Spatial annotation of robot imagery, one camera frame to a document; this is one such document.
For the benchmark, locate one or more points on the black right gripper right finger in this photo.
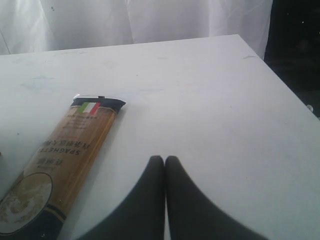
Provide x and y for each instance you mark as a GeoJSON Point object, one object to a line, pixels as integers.
{"type": "Point", "coordinates": [192, 216]}

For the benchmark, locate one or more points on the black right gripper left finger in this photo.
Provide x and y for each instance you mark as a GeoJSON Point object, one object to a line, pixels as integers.
{"type": "Point", "coordinates": [141, 215]}

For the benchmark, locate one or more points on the spaghetti packet with Italian flag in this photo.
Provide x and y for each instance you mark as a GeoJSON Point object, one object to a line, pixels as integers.
{"type": "Point", "coordinates": [38, 202]}

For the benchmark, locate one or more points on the white backdrop curtain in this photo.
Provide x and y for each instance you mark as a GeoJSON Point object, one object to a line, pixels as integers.
{"type": "Point", "coordinates": [28, 26]}

